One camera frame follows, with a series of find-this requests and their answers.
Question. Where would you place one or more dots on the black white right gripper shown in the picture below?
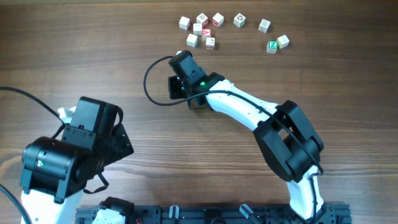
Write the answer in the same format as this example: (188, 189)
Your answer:
(173, 92)

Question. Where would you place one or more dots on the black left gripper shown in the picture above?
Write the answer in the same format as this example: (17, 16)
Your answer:
(118, 145)

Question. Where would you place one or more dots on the green letter Z block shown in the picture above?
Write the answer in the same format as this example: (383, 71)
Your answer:
(272, 47)

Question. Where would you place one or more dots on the white block plain picture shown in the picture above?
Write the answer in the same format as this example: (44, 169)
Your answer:
(264, 25)

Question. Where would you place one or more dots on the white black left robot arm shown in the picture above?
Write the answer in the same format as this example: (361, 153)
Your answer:
(56, 170)

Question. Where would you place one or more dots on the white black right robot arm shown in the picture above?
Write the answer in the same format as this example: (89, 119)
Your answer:
(286, 138)

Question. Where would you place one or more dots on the white block green edge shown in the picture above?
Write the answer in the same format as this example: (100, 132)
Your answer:
(192, 40)

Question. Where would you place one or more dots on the white block red number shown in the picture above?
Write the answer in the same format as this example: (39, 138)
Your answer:
(210, 43)

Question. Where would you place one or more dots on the red letter A block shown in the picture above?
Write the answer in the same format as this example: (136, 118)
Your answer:
(205, 34)

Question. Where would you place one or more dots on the plain white wooden block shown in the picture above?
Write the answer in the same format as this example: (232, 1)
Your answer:
(197, 29)

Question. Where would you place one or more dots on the white block far left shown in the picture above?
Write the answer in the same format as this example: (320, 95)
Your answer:
(184, 23)

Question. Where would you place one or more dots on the white block red picture top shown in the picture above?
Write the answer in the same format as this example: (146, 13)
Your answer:
(202, 19)

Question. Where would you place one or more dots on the white block red letter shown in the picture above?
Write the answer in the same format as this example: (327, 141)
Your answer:
(217, 19)

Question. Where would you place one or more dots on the white block green panda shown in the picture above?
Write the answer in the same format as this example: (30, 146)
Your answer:
(239, 20)

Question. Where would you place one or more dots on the white block yellow side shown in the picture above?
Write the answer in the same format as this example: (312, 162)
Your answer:
(282, 41)

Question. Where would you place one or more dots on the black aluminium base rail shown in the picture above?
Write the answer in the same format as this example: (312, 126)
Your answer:
(115, 210)

